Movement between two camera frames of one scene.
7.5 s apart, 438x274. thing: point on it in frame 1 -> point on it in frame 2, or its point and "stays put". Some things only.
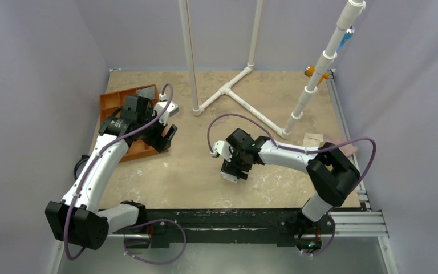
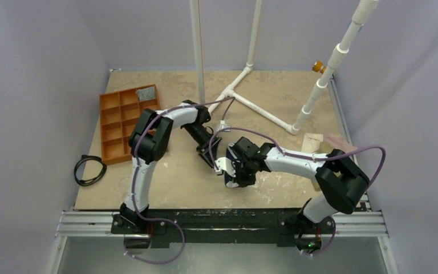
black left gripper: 158,142 -> 203,151
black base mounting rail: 285,224 stays put
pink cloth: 338,139 stays put
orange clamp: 309,71 -> 318,66
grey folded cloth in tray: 149,92 stays put
